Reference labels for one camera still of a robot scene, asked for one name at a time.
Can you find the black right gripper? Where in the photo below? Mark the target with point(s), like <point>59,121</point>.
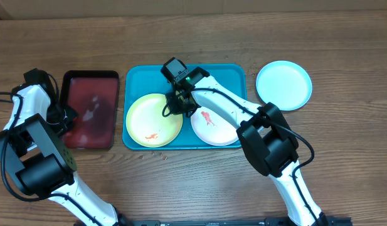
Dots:
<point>171,102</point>

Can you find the black tray with red water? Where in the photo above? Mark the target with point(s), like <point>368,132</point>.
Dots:
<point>93,94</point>

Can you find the yellow plate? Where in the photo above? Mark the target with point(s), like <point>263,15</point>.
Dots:
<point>147,124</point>

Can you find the light blue plate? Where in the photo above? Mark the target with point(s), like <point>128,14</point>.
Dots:
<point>285,84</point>

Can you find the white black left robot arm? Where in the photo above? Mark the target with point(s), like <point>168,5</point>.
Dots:
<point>35,163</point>

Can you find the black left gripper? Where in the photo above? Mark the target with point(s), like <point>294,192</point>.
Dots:
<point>69,113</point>

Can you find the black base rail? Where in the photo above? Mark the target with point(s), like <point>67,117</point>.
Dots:
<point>272,221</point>

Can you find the teal plastic tray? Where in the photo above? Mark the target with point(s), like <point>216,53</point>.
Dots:
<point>148,79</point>

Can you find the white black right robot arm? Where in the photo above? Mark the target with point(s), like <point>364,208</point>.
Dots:
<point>267,141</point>

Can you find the white plate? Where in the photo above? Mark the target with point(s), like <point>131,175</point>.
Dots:
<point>212,129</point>

